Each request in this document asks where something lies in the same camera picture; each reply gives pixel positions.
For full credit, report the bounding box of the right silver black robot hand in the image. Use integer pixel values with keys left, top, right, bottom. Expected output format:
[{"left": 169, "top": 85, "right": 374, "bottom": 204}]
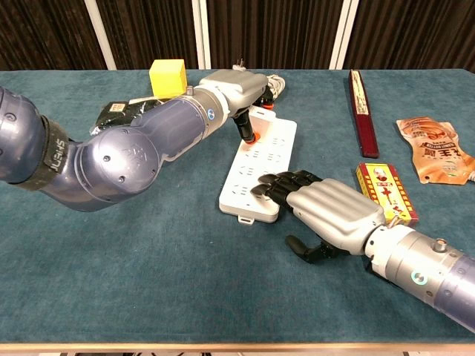
[{"left": 250, "top": 169, "right": 387, "bottom": 265}]

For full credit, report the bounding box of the white plug adapter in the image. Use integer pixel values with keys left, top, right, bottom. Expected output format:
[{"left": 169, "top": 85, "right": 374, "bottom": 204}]
[{"left": 247, "top": 105, "right": 278, "bottom": 129}]

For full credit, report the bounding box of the coiled white power cable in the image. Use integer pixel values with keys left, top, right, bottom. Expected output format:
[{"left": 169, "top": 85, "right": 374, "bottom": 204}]
[{"left": 232, "top": 57, "right": 288, "bottom": 98}]

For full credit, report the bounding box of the teal table cloth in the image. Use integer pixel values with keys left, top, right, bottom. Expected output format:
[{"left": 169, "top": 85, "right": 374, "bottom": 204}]
[{"left": 0, "top": 68, "right": 475, "bottom": 346}]

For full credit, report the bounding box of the orange drink pouch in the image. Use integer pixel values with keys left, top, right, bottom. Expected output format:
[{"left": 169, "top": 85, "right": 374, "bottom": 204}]
[{"left": 395, "top": 117, "right": 475, "bottom": 185}]

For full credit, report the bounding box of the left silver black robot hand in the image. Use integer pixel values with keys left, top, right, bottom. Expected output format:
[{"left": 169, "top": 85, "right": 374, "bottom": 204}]
[{"left": 198, "top": 70, "right": 278, "bottom": 146}]

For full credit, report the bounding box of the yellow cube block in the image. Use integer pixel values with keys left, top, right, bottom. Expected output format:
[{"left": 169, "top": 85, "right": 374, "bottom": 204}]
[{"left": 148, "top": 59, "right": 188, "bottom": 99}]

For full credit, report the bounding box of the white power strip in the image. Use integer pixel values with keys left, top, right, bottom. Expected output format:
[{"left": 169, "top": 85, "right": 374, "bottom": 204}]
[{"left": 217, "top": 105, "right": 298, "bottom": 225}]

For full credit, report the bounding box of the white partition frame post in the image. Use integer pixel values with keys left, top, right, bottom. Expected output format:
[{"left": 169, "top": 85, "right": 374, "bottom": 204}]
[
  {"left": 191, "top": 0, "right": 212, "bottom": 70},
  {"left": 84, "top": 0, "right": 118, "bottom": 70},
  {"left": 329, "top": 0, "right": 360, "bottom": 70}
]

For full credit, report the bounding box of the black item in clear bag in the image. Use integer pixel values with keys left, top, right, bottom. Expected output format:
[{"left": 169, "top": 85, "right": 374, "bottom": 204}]
[{"left": 91, "top": 94, "right": 175, "bottom": 136}]

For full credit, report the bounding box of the red yellow printed box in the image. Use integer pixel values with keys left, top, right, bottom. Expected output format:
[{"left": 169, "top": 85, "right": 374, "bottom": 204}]
[{"left": 355, "top": 162, "right": 421, "bottom": 228}]

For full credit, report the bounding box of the dark red chopstick box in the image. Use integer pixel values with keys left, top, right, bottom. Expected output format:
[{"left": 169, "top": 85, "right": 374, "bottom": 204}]
[{"left": 347, "top": 68, "right": 381, "bottom": 159}]

